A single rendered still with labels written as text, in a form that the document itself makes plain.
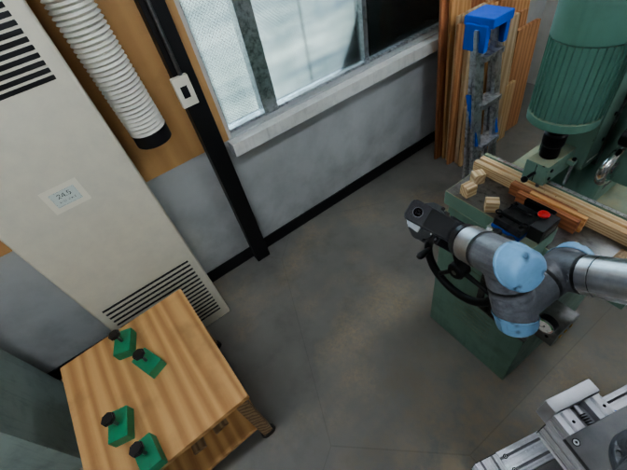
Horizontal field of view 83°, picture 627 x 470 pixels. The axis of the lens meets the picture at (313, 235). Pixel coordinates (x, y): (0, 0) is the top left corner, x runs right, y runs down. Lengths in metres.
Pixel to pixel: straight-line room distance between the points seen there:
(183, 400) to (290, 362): 0.69
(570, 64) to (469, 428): 1.44
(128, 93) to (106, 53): 0.14
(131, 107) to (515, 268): 1.41
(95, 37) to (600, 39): 1.44
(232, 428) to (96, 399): 0.56
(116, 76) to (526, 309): 1.46
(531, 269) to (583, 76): 0.56
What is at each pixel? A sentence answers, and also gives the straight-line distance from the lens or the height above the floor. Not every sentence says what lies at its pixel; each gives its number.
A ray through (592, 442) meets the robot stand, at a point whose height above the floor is 0.82.
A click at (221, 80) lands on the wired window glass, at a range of 1.99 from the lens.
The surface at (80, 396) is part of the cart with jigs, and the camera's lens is 1.79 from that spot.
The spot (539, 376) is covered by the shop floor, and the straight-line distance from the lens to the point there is 2.05.
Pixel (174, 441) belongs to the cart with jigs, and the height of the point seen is 0.53.
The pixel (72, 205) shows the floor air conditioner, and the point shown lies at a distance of 1.61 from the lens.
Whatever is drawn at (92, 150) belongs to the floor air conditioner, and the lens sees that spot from 1.53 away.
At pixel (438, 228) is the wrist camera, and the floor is 1.25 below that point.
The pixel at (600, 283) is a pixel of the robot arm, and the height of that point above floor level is 1.25.
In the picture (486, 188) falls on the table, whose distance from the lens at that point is 1.41.
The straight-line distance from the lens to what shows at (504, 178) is 1.42.
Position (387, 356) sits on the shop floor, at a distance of 1.97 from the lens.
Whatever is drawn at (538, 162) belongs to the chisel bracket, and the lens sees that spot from 1.27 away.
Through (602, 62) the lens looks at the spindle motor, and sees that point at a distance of 1.08.
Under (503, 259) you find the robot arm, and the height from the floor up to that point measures 1.31.
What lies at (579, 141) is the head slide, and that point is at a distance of 1.35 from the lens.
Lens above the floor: 1.81
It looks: 46 degrees down
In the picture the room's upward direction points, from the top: 14 degrees counter-clockwise
